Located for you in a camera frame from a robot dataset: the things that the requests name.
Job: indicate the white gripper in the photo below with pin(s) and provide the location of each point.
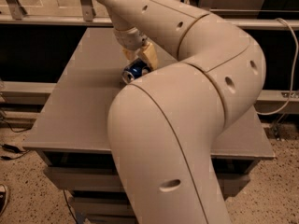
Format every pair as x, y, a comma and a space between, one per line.
131, 38

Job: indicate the blue pepsi can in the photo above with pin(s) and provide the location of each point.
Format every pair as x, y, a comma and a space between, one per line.
134, 70

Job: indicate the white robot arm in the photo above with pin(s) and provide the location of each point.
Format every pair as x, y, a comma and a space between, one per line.
161, 126

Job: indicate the grey drawer cabinet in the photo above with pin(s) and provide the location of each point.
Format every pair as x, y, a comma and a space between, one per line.
70, 135

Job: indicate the metal railing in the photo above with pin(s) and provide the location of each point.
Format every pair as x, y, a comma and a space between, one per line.
247, 14

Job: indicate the black and white sneaker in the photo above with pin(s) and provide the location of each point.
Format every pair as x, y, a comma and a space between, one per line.
4, 196

